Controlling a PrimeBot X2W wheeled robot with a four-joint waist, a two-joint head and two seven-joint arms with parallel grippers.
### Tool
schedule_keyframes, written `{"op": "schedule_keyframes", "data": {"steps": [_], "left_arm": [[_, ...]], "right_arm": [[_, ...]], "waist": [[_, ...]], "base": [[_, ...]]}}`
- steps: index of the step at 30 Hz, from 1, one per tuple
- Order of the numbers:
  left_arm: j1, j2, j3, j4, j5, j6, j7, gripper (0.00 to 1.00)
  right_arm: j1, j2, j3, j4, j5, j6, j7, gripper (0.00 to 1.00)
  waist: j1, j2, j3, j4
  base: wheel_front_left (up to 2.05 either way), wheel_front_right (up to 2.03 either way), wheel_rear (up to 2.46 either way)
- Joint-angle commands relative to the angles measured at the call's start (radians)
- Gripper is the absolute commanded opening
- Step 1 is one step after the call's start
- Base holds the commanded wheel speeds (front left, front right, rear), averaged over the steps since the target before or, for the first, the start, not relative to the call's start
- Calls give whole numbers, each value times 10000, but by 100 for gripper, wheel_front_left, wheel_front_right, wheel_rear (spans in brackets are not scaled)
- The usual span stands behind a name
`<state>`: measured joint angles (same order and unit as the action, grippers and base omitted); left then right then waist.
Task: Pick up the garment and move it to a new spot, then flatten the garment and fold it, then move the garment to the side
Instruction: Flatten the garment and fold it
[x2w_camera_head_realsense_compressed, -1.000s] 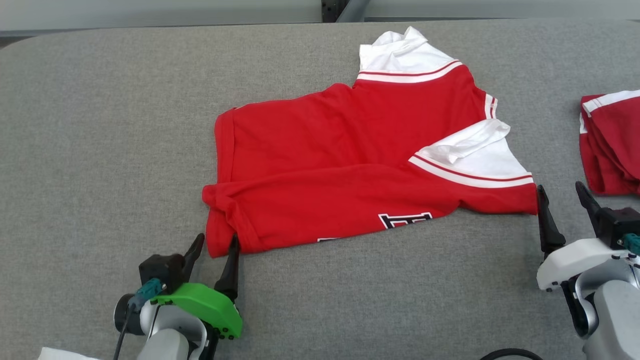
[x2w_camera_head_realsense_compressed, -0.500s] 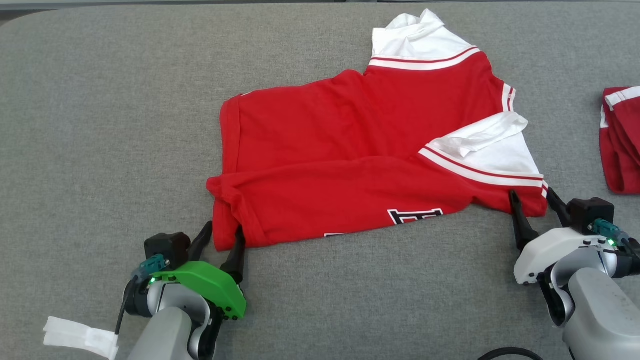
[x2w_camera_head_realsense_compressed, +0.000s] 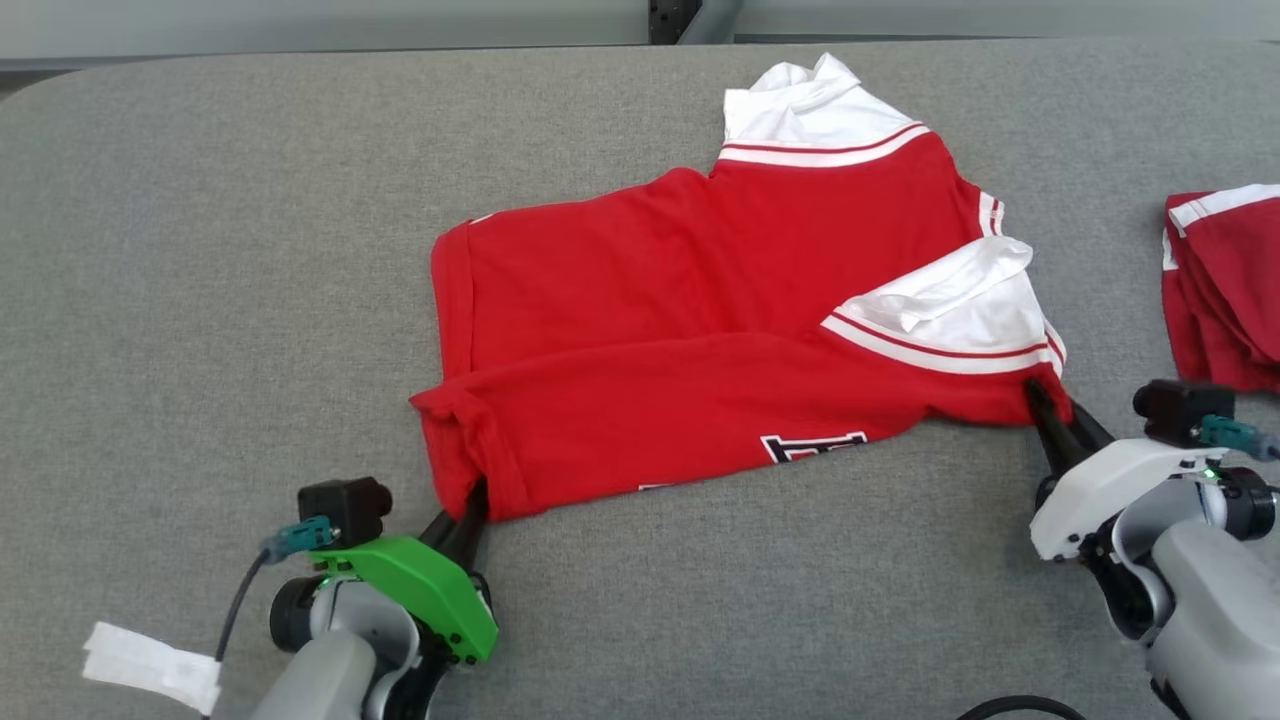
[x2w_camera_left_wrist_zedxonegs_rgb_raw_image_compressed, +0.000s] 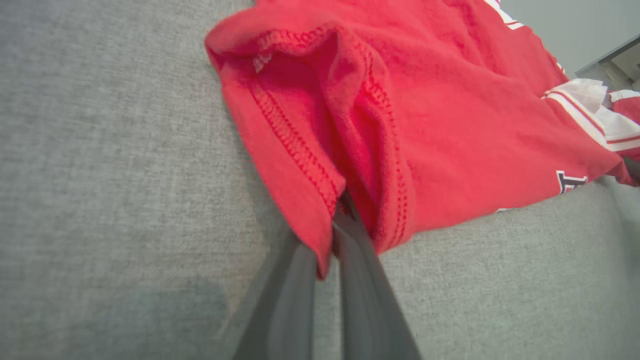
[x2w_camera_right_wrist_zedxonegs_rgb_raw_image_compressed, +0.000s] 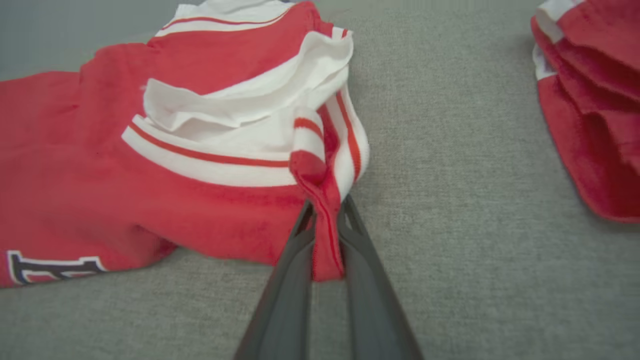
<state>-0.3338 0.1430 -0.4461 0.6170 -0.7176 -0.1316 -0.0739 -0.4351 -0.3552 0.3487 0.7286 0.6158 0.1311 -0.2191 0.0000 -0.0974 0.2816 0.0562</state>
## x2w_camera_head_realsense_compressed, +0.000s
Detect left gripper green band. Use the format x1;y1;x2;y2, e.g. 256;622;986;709
269;480;500;670

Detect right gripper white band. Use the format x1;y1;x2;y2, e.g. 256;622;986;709
1024;378;1279;562

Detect red basketball jersey white trim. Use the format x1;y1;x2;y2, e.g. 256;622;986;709
1161;184;1280;394

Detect red shirt white sleeves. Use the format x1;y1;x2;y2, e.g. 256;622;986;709
409;52;1073;524

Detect right camera cable teal plug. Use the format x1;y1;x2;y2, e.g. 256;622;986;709
1199;414;1280;464

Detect camera cable teal plug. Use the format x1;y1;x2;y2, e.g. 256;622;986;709
1199;414;1280;464
213;515;337;663

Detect left camera cable teal plug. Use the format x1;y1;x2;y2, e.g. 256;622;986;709
213;515;337;663

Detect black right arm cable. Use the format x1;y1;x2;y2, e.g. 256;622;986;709
955;694;1088;720

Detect white paper cable label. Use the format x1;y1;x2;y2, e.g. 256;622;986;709
82;620;224;717

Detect grey partition post with bracket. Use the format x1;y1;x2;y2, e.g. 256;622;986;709
647;0;744;47

